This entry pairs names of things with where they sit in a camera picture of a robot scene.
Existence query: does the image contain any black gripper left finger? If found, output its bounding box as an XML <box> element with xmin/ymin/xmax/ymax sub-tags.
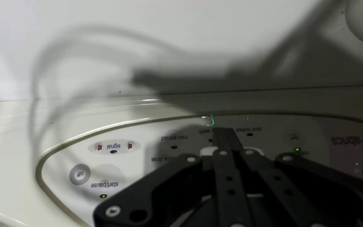
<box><xmin>92</xmin><ymin>128</ymin><xmax>254</xmax><ymax>227</ymax></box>

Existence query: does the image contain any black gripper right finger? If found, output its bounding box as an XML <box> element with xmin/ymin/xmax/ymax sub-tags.
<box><xmin>227</xmin><ymin>128</ymin><xmax>363</xmax><ymax>227</ymax></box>

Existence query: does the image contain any round grey start button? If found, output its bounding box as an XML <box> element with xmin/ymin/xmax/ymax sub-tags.
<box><xmin>68</xmin><ymin>163</ymin><xmax>93</xmax><ymax>187</ymax></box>

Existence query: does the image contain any white washing machine with panel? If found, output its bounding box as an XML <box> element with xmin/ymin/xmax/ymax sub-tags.
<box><xmin>0</xmin><ymin>0</ymin><xmax>363</xmax><ymax>227</ymax></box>

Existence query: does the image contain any oval grey control panel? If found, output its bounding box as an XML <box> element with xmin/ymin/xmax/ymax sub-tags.
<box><xmin>35</xmin><ymin>112</ymin><xmax>363</xmax><ymax>227</ymax></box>

